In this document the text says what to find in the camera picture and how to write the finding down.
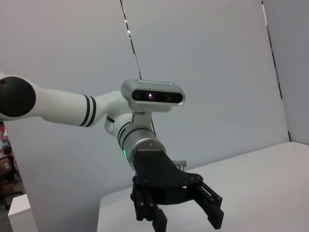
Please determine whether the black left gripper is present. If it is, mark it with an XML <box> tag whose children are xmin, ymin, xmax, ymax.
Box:
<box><xmin>129</xmin><ymin>147</ymin><xmax>225</xmax><ymax>232</ymax></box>

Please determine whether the colourful background clutter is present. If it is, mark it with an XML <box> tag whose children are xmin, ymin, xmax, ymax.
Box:
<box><xmin>0</xmin><ymin>120</ymin><xmax>12</xmax><ymax>156</ymax></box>

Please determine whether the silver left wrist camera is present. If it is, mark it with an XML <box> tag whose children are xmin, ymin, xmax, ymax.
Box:
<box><xmin>120</xmin><ymin>78</ymin><xmax>186</xmax><ymax>114</ymax></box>

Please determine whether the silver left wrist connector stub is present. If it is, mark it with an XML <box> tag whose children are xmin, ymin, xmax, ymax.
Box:
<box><xmin>173</xmin><ymin>160</ymin><xmax>188</xmax><ymax>172</ymax></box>

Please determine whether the white pedestal box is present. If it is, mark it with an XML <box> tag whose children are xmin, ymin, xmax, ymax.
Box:
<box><xmin>8</xmin><ymin>193</ymin><xmax>39</xmax><ymax>232</ymax></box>

